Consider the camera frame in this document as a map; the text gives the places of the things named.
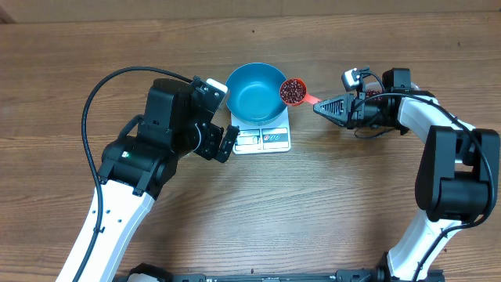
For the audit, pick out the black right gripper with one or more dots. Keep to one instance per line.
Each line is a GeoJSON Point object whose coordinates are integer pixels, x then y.
{"type": "Point", "coordinates": [353, 111]}

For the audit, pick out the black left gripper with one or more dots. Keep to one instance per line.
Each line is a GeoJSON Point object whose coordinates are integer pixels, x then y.
{"type": "Point", "coordinates": [214, 135]}

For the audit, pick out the red scoop blue handle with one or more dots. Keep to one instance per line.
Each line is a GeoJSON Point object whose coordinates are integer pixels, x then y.
{"type": "Point", "coordinates": [307, 99]}

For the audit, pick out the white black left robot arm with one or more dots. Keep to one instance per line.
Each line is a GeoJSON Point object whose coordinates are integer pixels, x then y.
{"type": "Point", "coordinates": [135, 167]}

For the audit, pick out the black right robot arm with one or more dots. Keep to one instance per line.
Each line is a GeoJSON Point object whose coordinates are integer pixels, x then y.
{"type": "Point", "coordinates": [457, 180]}

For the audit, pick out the white kitchen scale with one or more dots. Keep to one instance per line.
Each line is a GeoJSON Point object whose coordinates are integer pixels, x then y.
{"type": "Point", "coordinates": [273, 137]}

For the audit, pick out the blue bowl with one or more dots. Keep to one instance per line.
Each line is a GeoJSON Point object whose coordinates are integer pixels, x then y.
{"type": "Point", "coordinates": [254, 93]}

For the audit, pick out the red beans in scoop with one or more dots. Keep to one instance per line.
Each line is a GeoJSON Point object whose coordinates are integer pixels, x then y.
{"type": "Point", "coordinates": [292, 91]}

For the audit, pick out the red beans pile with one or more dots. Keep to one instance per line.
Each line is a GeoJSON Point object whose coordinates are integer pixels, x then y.
{"type": "Point", "coordinates": [373, 92]}

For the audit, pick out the clear plastic container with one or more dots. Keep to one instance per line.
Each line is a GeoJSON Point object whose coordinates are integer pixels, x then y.
{"type": "Point", "coordinates": [376, 85]}

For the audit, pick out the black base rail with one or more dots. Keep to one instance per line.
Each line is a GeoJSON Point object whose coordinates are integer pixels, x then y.
{"type": "Point", "coordinates": [147, 272]}

